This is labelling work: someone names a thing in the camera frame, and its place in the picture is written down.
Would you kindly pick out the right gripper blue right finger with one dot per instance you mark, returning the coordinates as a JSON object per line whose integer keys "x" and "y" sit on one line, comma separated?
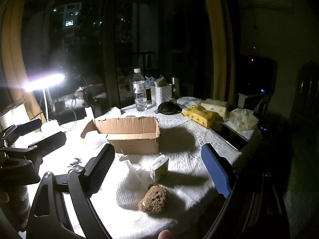
{"x": 219, "y": 169}

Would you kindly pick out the small tissue pack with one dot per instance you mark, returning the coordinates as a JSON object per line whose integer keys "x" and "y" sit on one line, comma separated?
{"x": 159, "y": 168}

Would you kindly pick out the yellow wipes pack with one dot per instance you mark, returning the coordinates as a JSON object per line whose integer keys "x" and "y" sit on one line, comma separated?
{"x": 206, "y": 118}

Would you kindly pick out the white desk lamp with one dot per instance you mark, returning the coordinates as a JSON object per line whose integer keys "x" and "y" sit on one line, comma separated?
{"x": 41, "y": 84}

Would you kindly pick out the black round case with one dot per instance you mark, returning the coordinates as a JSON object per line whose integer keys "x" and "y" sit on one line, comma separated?
{"x": 169, "y": 108}

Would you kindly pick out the white blue flat box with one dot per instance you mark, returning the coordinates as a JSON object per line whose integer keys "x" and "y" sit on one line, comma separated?
{"x": 113, "y": 112}

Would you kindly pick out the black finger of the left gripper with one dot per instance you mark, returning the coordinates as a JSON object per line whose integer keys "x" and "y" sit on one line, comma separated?
{"x": 50, "y": 143}

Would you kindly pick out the white patterned tablecloth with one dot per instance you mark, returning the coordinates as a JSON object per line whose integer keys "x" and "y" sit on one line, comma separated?
{"x": 191, "y": 190}

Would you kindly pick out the brown plush toy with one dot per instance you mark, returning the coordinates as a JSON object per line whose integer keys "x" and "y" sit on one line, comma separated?
{"x": 154, "y": 200}

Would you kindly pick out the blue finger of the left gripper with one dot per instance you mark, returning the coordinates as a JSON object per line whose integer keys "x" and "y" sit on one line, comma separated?
{"x": 28, "y": 127}

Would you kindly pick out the white power adapter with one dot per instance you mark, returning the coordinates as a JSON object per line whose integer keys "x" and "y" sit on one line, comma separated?
{"x": 89, "y": 113}

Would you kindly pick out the pale green tissue pack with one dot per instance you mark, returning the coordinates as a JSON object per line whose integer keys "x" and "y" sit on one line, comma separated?
{"x": 220, "y": 107}

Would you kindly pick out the steel thermos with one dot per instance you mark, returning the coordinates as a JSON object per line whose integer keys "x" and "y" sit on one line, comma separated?
{"x": 175, "y": 87}

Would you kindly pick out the clear water bottle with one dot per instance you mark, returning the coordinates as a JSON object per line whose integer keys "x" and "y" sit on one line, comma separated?
{"x": 139, "y": 88}

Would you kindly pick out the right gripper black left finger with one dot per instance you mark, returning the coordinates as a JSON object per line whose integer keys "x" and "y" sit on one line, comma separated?
{"x": 97, "y": 168}

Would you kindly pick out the white paper towel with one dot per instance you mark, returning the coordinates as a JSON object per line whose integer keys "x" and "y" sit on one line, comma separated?
{"x": 133, "y": 185}

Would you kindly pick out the crumpled plastic bag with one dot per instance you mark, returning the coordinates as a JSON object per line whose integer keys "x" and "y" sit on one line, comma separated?
{"x": 242, "y": 120}

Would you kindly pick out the white perforated basket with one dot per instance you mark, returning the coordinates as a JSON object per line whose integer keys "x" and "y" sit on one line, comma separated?
{"x": 161, "y": 94}

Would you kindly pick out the brown cardboard box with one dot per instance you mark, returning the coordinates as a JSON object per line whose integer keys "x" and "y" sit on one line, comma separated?
{"x": 130, "y": 135}

